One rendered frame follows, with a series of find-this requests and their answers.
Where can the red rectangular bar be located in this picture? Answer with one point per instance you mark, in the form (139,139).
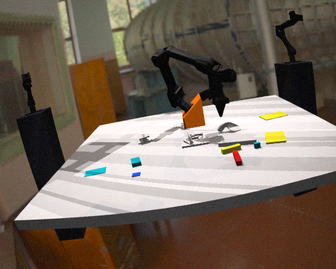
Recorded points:
(237,158)

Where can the yellow rectangular block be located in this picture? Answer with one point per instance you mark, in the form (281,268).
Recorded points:
(229,149)

